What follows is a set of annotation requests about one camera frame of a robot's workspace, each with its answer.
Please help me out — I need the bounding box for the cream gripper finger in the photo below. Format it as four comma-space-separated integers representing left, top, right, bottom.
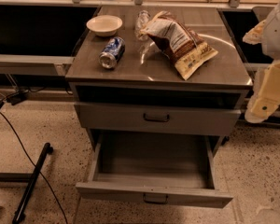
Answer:
245, 60, 280, 123
243, 20, 265, 45

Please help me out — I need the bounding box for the brown chip bag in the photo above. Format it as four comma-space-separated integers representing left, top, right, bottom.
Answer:
140, 11, 218, 80

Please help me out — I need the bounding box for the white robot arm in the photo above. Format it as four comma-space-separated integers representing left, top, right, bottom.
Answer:
243, 3, 280, 123

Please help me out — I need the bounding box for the closed upper grey drawer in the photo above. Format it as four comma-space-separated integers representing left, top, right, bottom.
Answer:
75, 102, 240, 136

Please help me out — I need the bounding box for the grey drawer cabinet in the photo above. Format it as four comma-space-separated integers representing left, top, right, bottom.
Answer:
64, 5, 254, 209

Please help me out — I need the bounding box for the open lower grey drawer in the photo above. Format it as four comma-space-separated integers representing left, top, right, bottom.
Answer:
77, 132, 232, 208

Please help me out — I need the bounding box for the clear plastic water bottle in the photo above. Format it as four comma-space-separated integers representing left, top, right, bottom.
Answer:
134, 10, 150, 41

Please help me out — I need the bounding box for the blue soda can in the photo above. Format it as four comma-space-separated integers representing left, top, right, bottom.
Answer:
99, 36, 125, 69

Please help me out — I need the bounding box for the white ceramic bowl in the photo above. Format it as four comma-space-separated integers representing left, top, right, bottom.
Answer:
87, 15, 122, 37

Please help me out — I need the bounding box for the black metal stand leg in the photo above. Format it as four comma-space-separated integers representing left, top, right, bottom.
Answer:
12, 143, 53, 224

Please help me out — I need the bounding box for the grey metal rail frame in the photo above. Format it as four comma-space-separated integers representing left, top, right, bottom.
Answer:
0, 54, 74, 76

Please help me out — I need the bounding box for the black floor cable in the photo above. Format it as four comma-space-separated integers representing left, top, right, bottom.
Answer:
0, 109, 69, 224

